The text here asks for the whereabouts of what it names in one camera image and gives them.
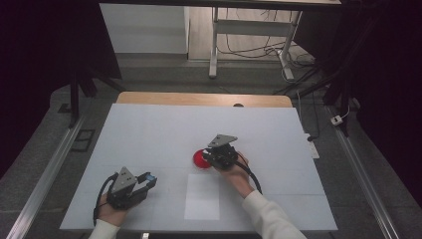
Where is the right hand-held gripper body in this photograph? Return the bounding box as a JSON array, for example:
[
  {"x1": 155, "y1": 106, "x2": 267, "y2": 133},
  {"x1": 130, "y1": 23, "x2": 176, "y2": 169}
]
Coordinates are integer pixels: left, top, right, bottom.
[{"x1": 207, "y1": 133, "x2": 239, "y2": 170}]

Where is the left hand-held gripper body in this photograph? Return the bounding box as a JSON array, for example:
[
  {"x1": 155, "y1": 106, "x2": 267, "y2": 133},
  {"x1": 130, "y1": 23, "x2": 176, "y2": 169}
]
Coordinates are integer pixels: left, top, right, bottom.
[{"x1": 106, "y1": 166, "x2": 148, "y2": 211}]

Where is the round red ink pad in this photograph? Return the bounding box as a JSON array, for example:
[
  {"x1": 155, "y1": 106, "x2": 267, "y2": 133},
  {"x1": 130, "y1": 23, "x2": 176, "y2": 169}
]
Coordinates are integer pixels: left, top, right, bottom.
[{"x1": 192, "y1": 148, "x2": 213, "y2": 170}]

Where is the person's right hand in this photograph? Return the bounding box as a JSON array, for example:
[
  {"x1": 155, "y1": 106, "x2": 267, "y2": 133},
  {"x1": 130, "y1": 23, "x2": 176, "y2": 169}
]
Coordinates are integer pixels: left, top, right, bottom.
[{"x1": 214, "y1": 151, "x2": 255, "y2": 200}]

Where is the person's left hand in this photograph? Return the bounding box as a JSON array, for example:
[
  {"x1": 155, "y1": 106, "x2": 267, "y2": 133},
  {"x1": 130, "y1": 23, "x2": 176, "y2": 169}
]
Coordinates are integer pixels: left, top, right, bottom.
[{"x1": 98, "y1": 193, "x2": 129, "y2": 228}]

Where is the white paper sheet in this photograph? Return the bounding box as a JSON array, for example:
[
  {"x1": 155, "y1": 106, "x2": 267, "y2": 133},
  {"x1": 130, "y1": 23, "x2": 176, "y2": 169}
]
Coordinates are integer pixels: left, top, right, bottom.
[{"x1": 183, "y1": 173, "x2": 221, "y2": 221}]

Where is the large white table board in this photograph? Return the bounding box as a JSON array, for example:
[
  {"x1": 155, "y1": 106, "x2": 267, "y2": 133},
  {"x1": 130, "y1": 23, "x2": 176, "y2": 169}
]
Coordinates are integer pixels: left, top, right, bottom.
[{"x1": 59, "y1": 103, "x2": 338, "y2": 232}]

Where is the wooden table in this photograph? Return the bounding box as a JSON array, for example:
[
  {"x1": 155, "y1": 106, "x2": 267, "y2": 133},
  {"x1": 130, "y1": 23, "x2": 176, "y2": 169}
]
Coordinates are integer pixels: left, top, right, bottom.
[{"x1": 115, "y1": 91, "x2": 294, "y2": 109}]

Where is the black metal stand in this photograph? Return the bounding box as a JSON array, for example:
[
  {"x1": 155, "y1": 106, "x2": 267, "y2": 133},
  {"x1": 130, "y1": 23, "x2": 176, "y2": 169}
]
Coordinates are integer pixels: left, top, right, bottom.
[
  {"x1": 272, "y1": 58, "x2": 354, "y2": 137},
  {"x1": 67, "y1": 64, "x2": 126, "y2": 129}
]

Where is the white panel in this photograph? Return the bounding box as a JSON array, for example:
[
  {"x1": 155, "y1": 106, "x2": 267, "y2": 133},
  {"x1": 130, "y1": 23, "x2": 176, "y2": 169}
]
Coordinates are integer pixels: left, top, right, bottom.
[{"x1": 100, "y1": 3, "x2": 190, "y2": 55}]

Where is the dark curtain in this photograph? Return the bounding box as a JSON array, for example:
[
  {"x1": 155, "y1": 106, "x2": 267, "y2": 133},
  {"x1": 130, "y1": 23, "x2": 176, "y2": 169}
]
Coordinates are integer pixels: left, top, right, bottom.
[
  {"x1": 0, "y1": 0, "x2": 124, "y2": 178},
  {"x1": 293, "y1": 0, "x2": 422, "y2": 208}
]

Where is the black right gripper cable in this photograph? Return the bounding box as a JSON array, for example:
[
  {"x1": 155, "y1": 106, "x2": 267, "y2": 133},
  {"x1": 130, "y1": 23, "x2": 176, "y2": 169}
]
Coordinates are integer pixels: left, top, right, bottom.
[{"x1": 233, "y1": 152, "x2": 264, "y2": 195}]

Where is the aluminium floor rail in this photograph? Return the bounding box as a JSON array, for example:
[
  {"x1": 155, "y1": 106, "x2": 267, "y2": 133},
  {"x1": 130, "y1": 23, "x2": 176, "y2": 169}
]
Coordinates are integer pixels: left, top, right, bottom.
[
  {"x1": 5, "y1": 112, "x2": 89, "y2": 239},
  {"x1": 325, "y1": 105, "x2": 402, "y2": 239}
]

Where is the black power strip cable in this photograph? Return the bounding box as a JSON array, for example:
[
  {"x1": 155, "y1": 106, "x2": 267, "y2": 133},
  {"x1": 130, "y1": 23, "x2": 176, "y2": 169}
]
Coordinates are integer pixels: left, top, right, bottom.
[{"x1": 296, "y1": 90, "x2": 321, "y2": 142}]

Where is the tangle of floor cables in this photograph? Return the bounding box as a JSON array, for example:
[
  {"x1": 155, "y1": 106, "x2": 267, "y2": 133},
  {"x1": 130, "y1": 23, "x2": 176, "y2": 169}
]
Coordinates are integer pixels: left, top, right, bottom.
[{"x1": 217, "y1": 8, "x2": 316, "y2": 69}]

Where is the white metal desk frame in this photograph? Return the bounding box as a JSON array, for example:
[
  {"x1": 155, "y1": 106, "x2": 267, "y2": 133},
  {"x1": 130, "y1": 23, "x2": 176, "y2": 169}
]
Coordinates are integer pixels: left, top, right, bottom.
[{"x1": 208, "y1": 6, "x2": 304, "y2": 82}]

